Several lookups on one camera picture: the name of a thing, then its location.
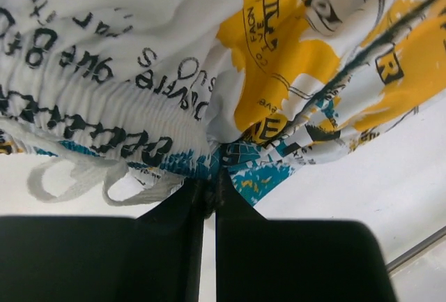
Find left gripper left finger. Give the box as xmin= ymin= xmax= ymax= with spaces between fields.
xmin=1 ymin=181 xmax=204 ymax=301

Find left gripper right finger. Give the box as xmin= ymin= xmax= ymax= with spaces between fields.
xmin=215 ymin=171 xmax=397 ymax=302

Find white teal yellow patterned shorts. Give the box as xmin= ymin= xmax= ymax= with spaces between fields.
xmin=1 ymin=0 xmax=445 ymax=206

